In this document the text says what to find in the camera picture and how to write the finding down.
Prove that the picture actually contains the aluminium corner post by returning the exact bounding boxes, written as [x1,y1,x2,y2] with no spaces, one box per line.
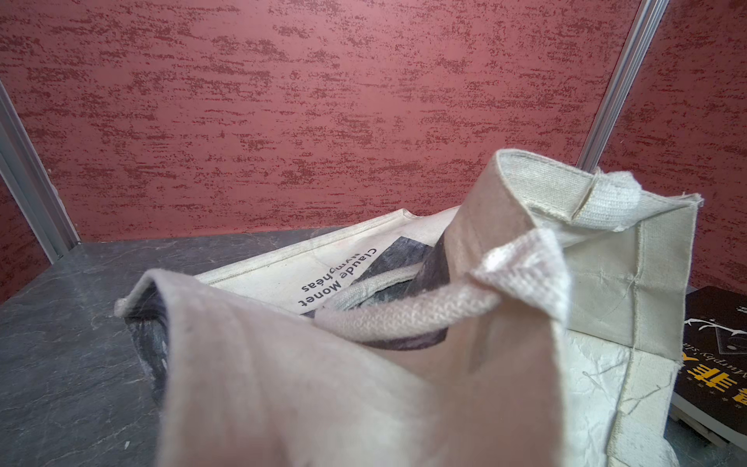
[1,89,81,264]
[576,0,669,171]

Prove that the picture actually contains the black book yellow characters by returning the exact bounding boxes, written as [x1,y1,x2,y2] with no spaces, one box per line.
[670,286,746,449]

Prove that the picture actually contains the left aluminium corner post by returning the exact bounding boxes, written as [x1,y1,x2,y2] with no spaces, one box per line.
[1,89,81,264]

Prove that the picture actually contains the right aluminium corner post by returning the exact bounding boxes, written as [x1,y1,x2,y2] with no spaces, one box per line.
[576,0,669,171]

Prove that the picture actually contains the beige canvas tote bag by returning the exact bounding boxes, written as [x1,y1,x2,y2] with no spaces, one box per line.
[115,149,702,466]

